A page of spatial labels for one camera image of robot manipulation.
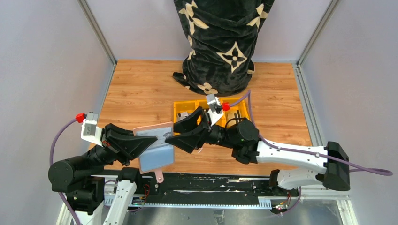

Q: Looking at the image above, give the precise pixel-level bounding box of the white crest printed card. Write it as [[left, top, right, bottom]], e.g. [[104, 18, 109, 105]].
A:
[[136, 127, 173, 149]]

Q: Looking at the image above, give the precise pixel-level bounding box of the pink leather card holder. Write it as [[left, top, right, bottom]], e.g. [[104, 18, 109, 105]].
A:
[[133, 121, 175, 183]]

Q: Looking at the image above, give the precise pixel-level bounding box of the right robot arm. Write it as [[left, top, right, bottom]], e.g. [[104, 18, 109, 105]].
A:
[[165, 106, 351, 191]]

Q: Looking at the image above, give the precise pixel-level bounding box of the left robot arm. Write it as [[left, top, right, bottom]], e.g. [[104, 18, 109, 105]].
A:
[[48, 124, 158, 225]]

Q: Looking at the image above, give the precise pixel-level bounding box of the yellow plastic end bin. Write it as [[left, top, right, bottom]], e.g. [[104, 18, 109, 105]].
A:
[[217, 97, 250, 127]]

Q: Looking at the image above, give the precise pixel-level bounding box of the black floral blanket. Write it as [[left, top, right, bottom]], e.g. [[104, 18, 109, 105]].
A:
[[173, 0, 274, 97]]

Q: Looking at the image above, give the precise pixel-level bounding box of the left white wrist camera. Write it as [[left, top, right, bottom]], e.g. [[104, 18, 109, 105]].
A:
[[80, 112, 102, 146]]

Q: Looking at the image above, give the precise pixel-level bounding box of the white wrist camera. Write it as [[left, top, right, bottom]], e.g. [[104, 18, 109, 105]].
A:
[[206, 94, 224, 126], [80, 112, 102, 146]]

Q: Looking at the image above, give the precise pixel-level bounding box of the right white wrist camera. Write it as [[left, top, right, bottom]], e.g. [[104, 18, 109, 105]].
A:
[[206, 94, 224, 126]]

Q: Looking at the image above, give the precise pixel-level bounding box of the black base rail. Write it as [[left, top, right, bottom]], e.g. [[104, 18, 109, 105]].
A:
[[102, 170, 299, 209]]

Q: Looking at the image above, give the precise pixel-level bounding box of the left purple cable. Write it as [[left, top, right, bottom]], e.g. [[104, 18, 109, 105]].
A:
[[49, 112, 87, 225]]

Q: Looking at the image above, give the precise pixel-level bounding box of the purple cable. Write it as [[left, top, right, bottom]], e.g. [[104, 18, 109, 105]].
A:
[[222, 90, 393, 177], [49, 112, 87, 225]]

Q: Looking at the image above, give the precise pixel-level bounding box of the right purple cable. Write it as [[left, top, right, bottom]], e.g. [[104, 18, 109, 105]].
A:
[[222, 90, 393, 177]]

